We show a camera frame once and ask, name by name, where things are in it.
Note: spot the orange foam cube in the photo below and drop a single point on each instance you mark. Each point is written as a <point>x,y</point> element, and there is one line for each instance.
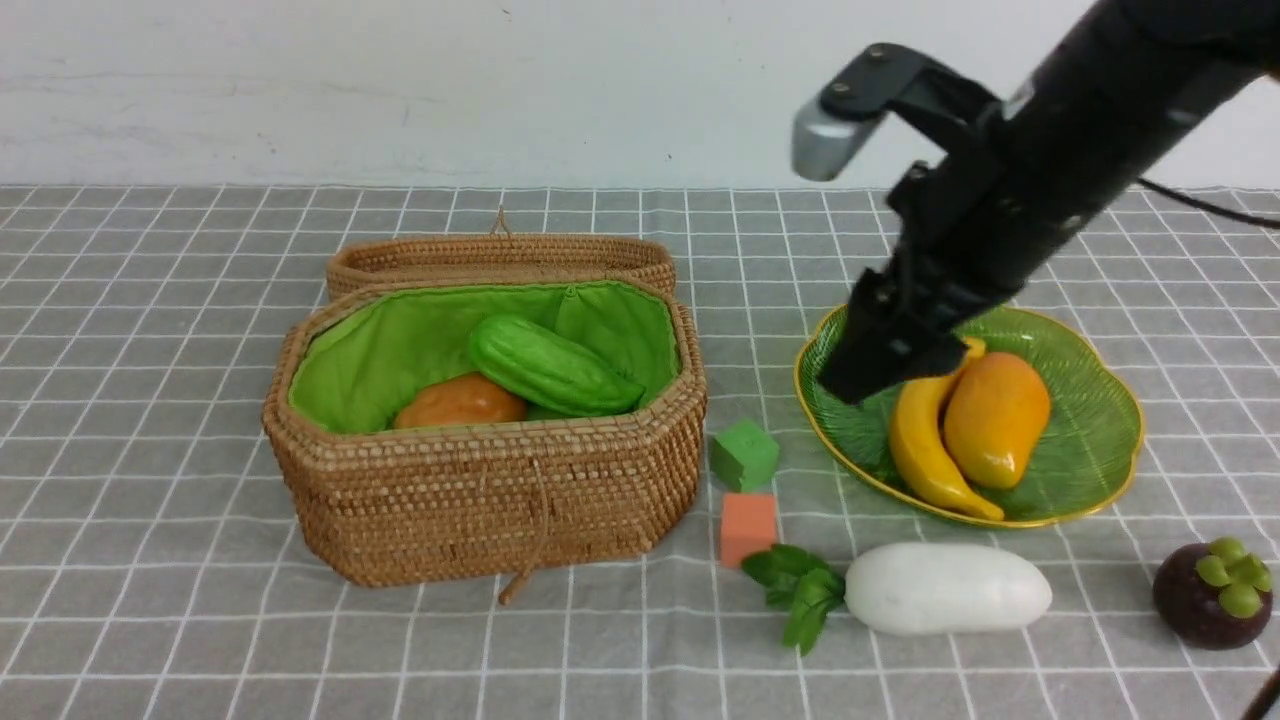
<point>747,525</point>

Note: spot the green glass leaf plate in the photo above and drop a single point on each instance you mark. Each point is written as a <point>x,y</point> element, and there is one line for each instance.
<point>1085,461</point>

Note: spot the grey checkered tablecloth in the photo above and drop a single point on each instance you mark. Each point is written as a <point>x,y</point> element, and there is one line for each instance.
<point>152,568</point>

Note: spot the woven rattan basket lid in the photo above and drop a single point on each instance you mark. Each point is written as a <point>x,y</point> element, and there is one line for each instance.
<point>498,255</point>

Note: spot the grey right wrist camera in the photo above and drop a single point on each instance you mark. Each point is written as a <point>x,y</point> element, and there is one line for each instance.
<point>888,80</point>

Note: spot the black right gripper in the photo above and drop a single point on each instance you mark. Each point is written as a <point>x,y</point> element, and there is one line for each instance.
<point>900,321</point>

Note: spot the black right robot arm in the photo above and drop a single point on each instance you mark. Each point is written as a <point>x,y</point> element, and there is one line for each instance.
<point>1019,177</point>

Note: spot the brown potato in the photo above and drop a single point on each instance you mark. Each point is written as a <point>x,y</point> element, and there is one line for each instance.
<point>468,399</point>

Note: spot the orange yellow mango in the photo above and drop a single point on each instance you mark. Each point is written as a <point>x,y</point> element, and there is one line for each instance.
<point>995,419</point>

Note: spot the green foam cube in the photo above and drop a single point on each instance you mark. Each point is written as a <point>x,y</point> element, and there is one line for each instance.
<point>744,457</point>

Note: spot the white radish with leaves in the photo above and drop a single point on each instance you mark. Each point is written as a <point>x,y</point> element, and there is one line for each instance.
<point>905,589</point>

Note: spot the green cucumber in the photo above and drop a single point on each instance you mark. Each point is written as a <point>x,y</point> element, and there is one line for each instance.
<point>545,368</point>

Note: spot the woven rattan basket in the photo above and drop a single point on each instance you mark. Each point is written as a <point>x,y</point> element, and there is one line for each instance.
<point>386,507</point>

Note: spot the purple mangosteen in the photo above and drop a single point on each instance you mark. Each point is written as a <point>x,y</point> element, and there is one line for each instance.
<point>1214,595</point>

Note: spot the yellow banana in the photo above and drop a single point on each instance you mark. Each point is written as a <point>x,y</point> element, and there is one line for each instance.
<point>917,447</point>

